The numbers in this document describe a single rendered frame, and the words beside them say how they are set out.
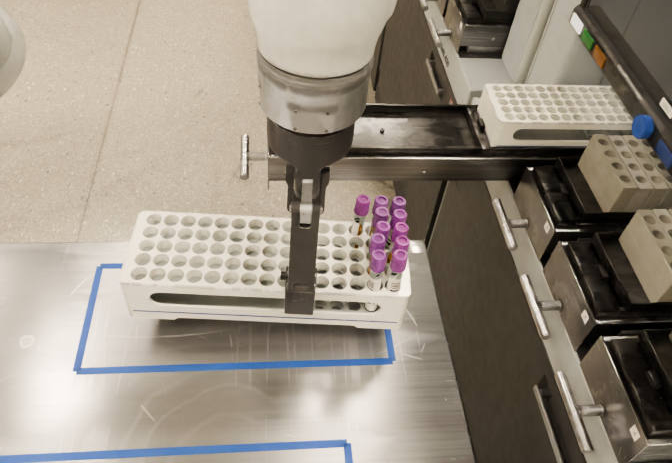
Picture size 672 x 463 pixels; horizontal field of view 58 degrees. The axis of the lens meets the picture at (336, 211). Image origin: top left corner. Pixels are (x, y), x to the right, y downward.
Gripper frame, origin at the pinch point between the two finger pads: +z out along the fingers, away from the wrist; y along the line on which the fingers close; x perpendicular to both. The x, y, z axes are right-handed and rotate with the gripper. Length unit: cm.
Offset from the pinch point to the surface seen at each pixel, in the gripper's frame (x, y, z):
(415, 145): 17.0, -32.8, 11.0
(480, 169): 27.7, -30.4, 13.1
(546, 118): 37, -35, 5
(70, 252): -28.3, -6.0, 9.1
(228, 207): -24, -91, 91
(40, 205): -81, -87, 91
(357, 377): 6.8, 8.9, 9.2
